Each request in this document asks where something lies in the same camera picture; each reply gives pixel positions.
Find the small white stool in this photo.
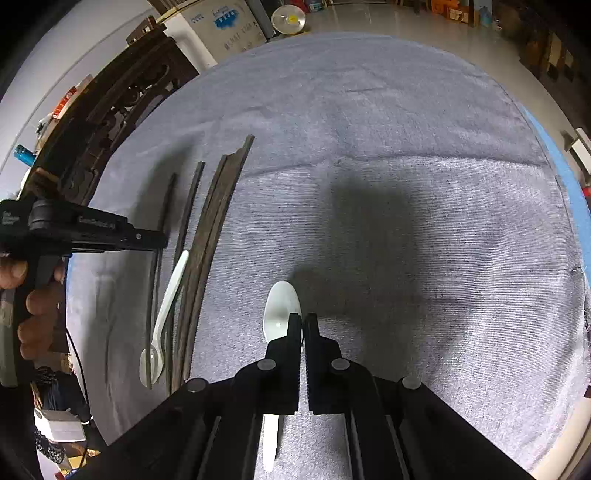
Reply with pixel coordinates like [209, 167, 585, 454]
[562, 128, 591, 176]

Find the white chest freezer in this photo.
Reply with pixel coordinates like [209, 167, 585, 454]
[156, 0, 267, 74]

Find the grey towel cloth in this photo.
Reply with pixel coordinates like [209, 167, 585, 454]
[92, 33, 590, 471]

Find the person left hand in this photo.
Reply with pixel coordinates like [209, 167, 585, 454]
[1, 257, 64, 360]

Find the white plastic spoon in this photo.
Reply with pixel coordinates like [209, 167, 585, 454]
[263, 281, 301, 473]
[139, 250, 189, 389]

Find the carved dark wooden furniture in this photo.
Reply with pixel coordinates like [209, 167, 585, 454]
[18, 16, 198, 205]

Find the dark wooden chopstick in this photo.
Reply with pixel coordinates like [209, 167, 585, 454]
[140, 173, 177, 389]

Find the blue table cover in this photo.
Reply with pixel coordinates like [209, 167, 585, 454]
[518, 103, 591, 267]

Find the round white fan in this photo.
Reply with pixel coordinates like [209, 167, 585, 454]
[271, 5, 307, 35]

